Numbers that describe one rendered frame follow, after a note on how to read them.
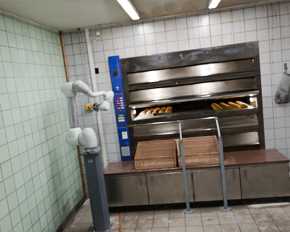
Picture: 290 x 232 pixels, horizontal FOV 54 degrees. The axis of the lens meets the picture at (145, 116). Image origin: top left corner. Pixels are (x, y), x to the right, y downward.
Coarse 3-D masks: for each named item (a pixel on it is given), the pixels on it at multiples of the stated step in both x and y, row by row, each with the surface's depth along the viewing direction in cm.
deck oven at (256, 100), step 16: (256, 48) 386; (256, 64) 389; (176, 80) 404; (192, 80) 402; (208, 80) 400; (256, 80) 392; (128, 96) 416; (256, 96) 396; (128, 112) 419; (256, 112) 398; (128, 128) 423; (240, 128) 404; (256, 128) 402
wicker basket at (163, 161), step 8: (144, 144) 420; (152, 144) 418; (160, 144) 416; (168, 144) 414; (136, 152) 393; (144, 152) 418; (152, 152) 416; (160, 152) 415; (168, 152) 412; (176, 152) 411; (136, 160) 378; (144, 160) 376; (152, 160) 375; (160, 160) 373; (168, 160) 371; (176, 160) 394; (136, 168) 379; (144, 168) 377; (152, 168) 376
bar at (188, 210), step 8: (184, 120) 374; (192, 120) 372; (200, 120) 372; (216, 120) 368; (184, 160) 358; (184, 168) 360; (224, 168) 354; (184, 176) 362; (224, 176) 356; (184, 184) 363; (224, 184) 357; (224, 192) 359; (224, 200) 360; (184, 208) 376; (192, 208) 373; (224, 208) 364
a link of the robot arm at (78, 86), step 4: (72, 84) 329; (76, 84) 323; (80, 84) 324; (84, 84) 329; (76, 88) 327; (80, 88) 326; (84, 88) 329; (88, 88) 337; (76, 92) 333; (80, 92) 333; (84, 92) 334
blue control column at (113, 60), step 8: (112, 56) 407; (112, 64) 409; (112, 72) 410; (112, 80) 412; (120, 80) 411; (112, 88) 414; (120, 88) 412; (120, 128) 421; (120, 136) 423; (128, 136) 421; (120, 144) 424; (128, 144) 423; (128, 160) 427
